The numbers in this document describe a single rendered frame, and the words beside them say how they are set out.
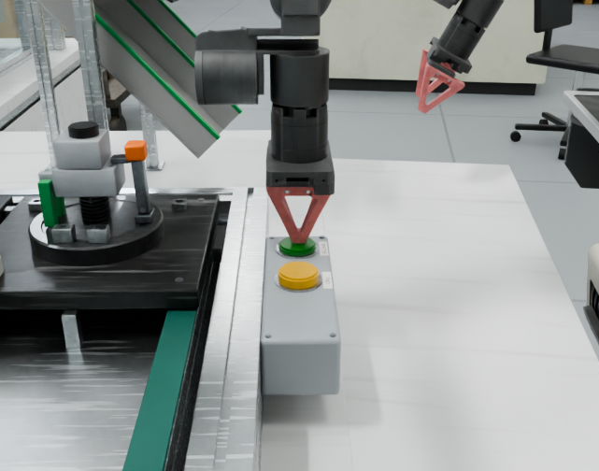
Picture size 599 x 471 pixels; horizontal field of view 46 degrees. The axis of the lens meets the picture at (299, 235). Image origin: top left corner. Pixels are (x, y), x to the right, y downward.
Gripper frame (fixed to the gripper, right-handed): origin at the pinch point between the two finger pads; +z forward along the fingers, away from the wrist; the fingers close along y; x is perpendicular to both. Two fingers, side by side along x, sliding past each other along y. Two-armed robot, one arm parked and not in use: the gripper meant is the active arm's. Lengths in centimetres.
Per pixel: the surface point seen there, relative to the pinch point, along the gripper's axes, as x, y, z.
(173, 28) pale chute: -20, -50, -13
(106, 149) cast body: -19.8, -1.3, -9.3
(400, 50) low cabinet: 80, -452, 67
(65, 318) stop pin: -21.9, 11.9, 2.8
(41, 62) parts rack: -43, -53, -7
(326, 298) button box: 2.5, 10.6, 1.6
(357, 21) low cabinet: 48, -456, 47
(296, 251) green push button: -0.3, 1.9, 1.0
